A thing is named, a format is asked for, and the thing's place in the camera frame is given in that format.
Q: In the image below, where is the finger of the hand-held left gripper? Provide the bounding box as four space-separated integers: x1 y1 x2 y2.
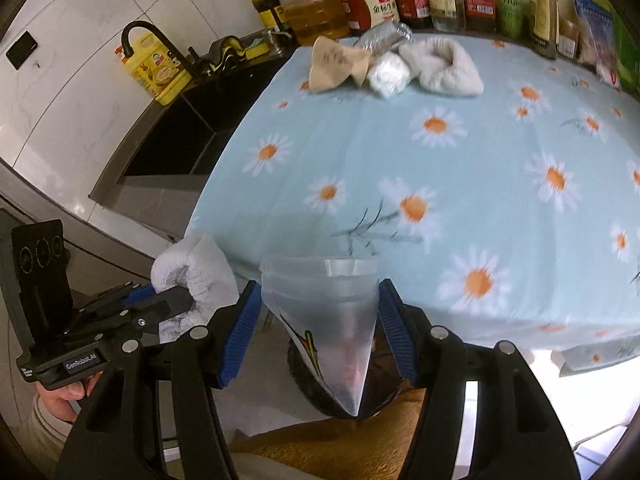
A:
80 285 196 346
75 280 157 317

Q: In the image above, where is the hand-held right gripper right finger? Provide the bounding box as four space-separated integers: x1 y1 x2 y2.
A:
377 279 583 480

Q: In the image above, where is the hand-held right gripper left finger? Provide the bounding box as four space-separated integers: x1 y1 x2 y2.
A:
54 280 263 480

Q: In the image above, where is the white tissue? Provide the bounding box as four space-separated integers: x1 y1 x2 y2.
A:
151 232 241 328

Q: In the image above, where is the clear plastic cup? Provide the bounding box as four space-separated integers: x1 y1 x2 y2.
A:
260 255 381 418

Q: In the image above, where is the trash bin with black bag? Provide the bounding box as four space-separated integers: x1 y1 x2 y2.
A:
286 327 408 420

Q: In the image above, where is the silver foil ball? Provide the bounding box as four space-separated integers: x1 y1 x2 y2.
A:
366 54 412 100

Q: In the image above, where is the brown paper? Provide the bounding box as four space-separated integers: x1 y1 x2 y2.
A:
308 36 373 93

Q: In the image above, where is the person's left forearm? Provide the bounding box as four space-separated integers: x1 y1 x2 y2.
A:
20 400 76 466

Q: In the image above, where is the person's left hand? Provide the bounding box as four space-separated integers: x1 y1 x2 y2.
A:
35 372 103 423

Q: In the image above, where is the black sink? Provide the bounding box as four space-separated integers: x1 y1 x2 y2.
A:
122 52 296 178

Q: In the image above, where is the floral light blue tablecloth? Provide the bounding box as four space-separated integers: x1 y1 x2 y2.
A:
185 35 640 361

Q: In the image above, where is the yellow dish soap bottle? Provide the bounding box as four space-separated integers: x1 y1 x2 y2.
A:
119 30 193 107

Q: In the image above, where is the black sponge rack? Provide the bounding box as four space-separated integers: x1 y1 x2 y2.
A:
207 30 286 68

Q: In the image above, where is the black faucet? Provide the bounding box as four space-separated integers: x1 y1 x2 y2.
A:
121 21 201 78

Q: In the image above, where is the yellow green sponge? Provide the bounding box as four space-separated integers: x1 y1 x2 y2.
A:
245 35 273 58

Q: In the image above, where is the clear cooking oil jug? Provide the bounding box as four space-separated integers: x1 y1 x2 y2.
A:
280 0 351 46

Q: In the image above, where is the small white packet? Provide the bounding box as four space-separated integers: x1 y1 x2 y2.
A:
595 62 623 92

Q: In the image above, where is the small brown jar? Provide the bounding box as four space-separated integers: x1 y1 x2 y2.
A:
557 15 581 61

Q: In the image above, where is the clear yellow capped seasoning bottle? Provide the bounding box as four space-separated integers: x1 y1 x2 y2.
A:
529 0 561 61

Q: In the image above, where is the blue and white plastic packet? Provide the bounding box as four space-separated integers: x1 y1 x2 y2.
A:
572 0 621 86

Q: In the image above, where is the green plastic packet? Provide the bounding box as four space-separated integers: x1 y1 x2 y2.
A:
610 10 640 96

